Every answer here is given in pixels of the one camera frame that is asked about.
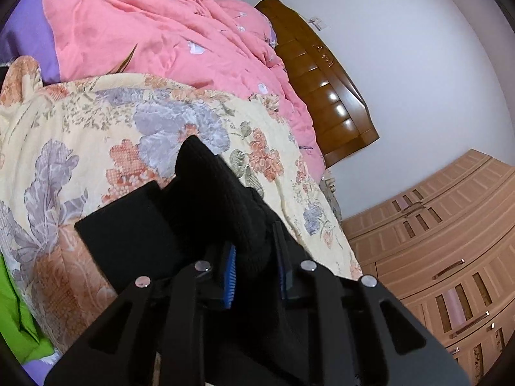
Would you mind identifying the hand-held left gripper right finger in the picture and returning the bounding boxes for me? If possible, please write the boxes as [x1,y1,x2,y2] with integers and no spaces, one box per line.
[272,222,472,386]

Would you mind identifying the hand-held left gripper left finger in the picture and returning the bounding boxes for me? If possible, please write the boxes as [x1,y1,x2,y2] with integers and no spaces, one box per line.
[43,246,238,386]

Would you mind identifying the black pants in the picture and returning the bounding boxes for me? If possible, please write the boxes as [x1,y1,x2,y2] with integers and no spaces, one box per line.
[74,134,323,386]

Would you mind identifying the light brown wooden wardrobe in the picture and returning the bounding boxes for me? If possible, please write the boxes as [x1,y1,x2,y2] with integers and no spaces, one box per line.
[341,149,511,386]

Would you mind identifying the cream floral blanket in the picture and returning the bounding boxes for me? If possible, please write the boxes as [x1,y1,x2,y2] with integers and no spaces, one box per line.
[0,56,363,354]

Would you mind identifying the brown wooden headboard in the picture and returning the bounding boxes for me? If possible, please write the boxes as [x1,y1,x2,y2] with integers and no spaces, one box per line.
[255,0,380,169]

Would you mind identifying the green cloth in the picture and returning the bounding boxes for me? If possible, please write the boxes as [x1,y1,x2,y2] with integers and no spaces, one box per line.
[0,252,57,364]

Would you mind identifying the pink floral quilt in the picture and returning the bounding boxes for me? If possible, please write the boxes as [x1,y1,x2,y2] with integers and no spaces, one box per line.
[42,0,326,170]

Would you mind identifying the purple bed sheet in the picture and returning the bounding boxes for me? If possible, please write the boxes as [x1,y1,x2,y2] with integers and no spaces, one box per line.
[0,0,61,86]

